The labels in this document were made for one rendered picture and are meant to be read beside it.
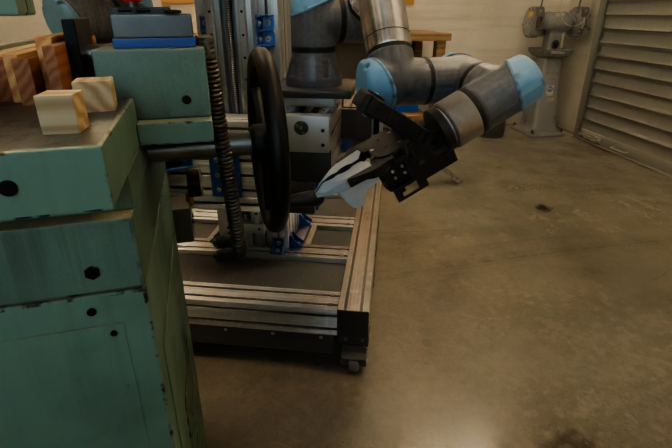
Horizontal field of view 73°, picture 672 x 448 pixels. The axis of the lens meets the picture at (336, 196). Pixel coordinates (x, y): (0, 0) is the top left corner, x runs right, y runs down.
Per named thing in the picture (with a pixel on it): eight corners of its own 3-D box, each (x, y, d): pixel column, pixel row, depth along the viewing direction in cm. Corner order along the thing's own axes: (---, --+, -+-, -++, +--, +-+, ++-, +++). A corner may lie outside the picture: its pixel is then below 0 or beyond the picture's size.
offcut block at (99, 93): (82, 107, 53) (76, 77, 52) (118, 104, 54) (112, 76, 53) (77, 113, 50) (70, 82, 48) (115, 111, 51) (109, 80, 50)
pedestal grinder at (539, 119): (573, 135, 392) (602, -10, 348) (522, 137, 385) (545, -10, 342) (549, 125, 425) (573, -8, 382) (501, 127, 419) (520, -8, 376)
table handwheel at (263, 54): (271, 5, 69) (265, 132, 92) (128, 4, 63) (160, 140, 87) (309, 155, 54) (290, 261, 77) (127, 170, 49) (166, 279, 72)
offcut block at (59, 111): (42, 135, 41) (32, 95, 40) (55, 127, 44) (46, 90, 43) (80, 133, 42) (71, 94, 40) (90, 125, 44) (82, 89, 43)
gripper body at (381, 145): (395, 206, 66) (466, 164, 66) (372, 160, 62) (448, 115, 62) (377, 184, 73) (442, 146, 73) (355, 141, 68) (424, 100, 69)
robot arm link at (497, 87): (519, 90, 73) (555, 104, 66) (460, 125, 73) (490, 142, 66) (507, 45, 69) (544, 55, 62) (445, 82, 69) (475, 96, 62)
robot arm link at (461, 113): (475, 97, 62) (446, 84, 69) (446, 115, 62) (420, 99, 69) (489, 141, 66) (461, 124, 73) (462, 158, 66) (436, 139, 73)
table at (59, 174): (224, 200, 43) (218, 137, 40) (-186, 243, 35) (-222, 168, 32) (206, 93, 96) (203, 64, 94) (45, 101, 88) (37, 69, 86)
